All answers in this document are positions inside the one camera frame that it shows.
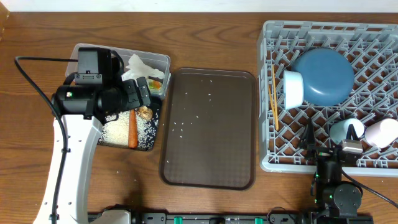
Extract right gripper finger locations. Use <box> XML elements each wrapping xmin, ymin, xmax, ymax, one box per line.
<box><xmin>346</xmin><ymin>124</ymin><xmax>359</xmax><ymax>140</ymax></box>
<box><xmin>299</xmin><ymin>118</ymin><xmax>315</xmax><ymax>149</ymax></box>

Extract light blue cup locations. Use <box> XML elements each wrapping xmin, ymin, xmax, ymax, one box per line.
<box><xmin>330</xmin><ymin>118</ymin><xmax>364</xmax><ymax>144</ymax></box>

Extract white paper napkin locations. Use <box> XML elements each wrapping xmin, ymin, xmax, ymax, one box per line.
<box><xmin>122</xmin><ymin>54</ymin><xmax>165</xmax><ymax>81</ymax></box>

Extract pink cup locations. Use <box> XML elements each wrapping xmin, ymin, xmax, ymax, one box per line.
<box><xmin>365</xmin><ymin>118</ymin><xmax>397</xmax><ymax>148</ymax></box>

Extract orange carrot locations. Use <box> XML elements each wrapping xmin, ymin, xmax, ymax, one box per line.
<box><xmin>128</xmin><ymin>110</ymin><xmax>138</xmax><ymax>149</ymax></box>

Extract light blue rice bowl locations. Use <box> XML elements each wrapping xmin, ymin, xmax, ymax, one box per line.
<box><xmin>283</xmin><ymin>70</ymin><xmax>303</xmax><ymax>110</ymax></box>

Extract wooden chopsticks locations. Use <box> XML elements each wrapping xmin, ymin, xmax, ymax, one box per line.
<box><xmin>271</xmin><ymin>64</ymin><xmax>279</xmax><ymax>131</ymax></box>

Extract dark blue plate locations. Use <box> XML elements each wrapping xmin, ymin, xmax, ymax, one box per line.
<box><xmin>292</xmin><ymin>48</ymin><xmax>354</xmax><ymax>106</ymax></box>

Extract snack wrapper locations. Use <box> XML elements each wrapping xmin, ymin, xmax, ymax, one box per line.
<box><xmin>147</xmin><ymin>78</ymin><xmax>162</xmax><ymax>91</ymax></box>

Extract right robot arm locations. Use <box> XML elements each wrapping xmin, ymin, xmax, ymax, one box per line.
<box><xmin>297</xmin><ymin>119</ymin><xmax>363</xmax><ymax>223</ymax></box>

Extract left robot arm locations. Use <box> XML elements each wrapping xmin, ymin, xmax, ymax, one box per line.
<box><xmin>35</xmin><ymin>47</ymin><xmax>165</xmax><ymax>223</ymax></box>

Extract grey dishwasher rack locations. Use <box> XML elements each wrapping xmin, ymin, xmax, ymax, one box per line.
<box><xmin>257</xmin><ymin>21</ymin><xmax>397</xmax><ymax>174</ymax></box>

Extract brown food piece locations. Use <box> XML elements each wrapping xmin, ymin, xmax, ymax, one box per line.
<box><xmin>136</xmin><ymin>106</ymin><xmax>153</xmax><ymax>121</ymax></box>

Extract clear plastic bin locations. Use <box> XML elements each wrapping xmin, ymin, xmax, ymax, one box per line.
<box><xmin>70</xmin><ymin>43</ymin><xmax>171</xmax><ymax>100</ymax></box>

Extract black plastic tray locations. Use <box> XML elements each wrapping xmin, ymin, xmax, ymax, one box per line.
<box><xmin>98</xmin><ymin>93</ymin><xmax>162</xmax><ymax>152</ymax></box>

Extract spilled rice pile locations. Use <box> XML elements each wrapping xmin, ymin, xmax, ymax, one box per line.
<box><xmin>99</xmin><ymin>108</ymin><xmax>160</xmax><ymax>150</ymax></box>

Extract brown serving tray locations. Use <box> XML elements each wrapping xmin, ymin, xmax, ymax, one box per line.
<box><xmin>159</xmin><ymin>68</ymin><xmax>257</xmax><ymax>190</ymax></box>

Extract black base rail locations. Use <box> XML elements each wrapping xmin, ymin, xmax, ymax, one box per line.
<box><xmin>86</xmin><ymin>211</ymin><xmax>374</xmax><ymax>224</ymax></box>

